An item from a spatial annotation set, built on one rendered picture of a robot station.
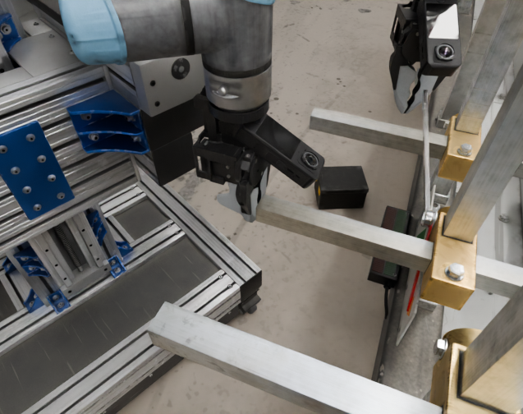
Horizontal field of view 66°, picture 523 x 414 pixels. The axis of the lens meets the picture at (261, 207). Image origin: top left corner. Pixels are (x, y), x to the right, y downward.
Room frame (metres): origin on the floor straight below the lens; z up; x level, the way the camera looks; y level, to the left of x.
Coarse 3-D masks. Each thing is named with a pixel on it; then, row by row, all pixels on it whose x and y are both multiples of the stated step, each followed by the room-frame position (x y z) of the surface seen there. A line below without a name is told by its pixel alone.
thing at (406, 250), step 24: (264, 216) 0.38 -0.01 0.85; (288, 216) 0.37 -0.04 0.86; (312, 216) 0.37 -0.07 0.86; (336, 216) 0.37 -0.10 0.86; (336, 240) 0.34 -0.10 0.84; (360, 240) 0.33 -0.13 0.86; (384, 240) 0.33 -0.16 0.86; (408, 240) 0.33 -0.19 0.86; (408, 264) 0.31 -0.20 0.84; (480, 264) 0.29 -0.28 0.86; (504, 264) 0.29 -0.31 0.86; (480, 288) 0.27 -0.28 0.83; (504, 288) 0.26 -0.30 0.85
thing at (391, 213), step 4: (388, 208) 0.53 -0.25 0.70; (392, 208) 0.53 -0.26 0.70; (388, 212) 0.52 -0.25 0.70; (392, 212) 0.52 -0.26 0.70; (396, 212) 0.52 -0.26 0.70; (388, 216) 0.51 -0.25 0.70; (392, 216) 0.51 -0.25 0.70; (384, 220) 0.50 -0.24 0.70; (388, 220) 0.50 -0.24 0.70; (392, 220) 0.50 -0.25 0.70; (384, 224) 0.49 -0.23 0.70; (388, 224) 0.49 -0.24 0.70; (392, 224) 0.49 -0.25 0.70; (388, 228) 0.48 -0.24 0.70; (376, 260) 0.41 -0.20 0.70; (380, 260) 0.41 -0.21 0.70; (384, 260) 0.41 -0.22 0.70; (376, 264) 0.40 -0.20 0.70; (380, 264) 0.40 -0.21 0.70; (372, 268) 0.39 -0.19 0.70; (376, 268) 0.39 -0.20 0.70; (380, 268) 0.39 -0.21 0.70; (380, 272) 0.38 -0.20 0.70
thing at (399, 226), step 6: (402, 210) 0.53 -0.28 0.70; (402, 216) 0.51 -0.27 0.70; (396, 222) 0.50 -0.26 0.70; (402, 222) 0.50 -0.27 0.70; (396, 228) 0.48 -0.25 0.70; (402, 228) 0.48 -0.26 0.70; (390, 264) 0.40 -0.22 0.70; (396, 264) 0.40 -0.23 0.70; (384, 270) 0.39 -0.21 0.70; (390, 270) 0.39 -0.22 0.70
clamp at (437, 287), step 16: (448, 208) 0.38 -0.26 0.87; (432, 240) 0.34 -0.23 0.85; (448, 240) 0.32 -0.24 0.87; (432, 256) 0.30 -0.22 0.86; (448, 256) 0.30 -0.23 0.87; (464, 256) 0.30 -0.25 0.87; (432, 272) 0.27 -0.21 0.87; (432, 288) 0.26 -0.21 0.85; (448, 288) 0.26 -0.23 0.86; (464, 288) 0.25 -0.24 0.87; (448, 304) 0.25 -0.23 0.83; (464, 304) 0.25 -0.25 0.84
